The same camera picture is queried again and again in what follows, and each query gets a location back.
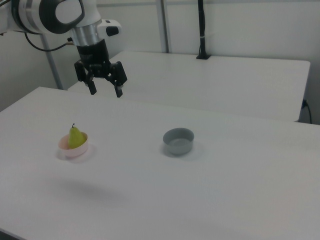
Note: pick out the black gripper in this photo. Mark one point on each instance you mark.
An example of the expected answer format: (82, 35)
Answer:
(93, 56)

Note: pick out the green pear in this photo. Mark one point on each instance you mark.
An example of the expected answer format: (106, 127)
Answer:
(75, 139)

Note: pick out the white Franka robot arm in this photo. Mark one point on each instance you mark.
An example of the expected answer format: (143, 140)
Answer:
(37, 15)

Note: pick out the pink plastic bowl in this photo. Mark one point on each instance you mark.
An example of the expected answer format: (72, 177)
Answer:
(75, 153)

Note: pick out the grey plastic bowl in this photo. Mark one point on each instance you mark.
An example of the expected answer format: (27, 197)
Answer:
(178, 147)

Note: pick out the white side table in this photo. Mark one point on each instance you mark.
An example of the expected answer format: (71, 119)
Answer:
(200, 82)

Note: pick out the black pole with white band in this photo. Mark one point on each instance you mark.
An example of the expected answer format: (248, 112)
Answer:
(202, 25)

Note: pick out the white partition frame post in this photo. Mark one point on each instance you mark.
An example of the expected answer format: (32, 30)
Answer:
(52, 65)
(163, 25)

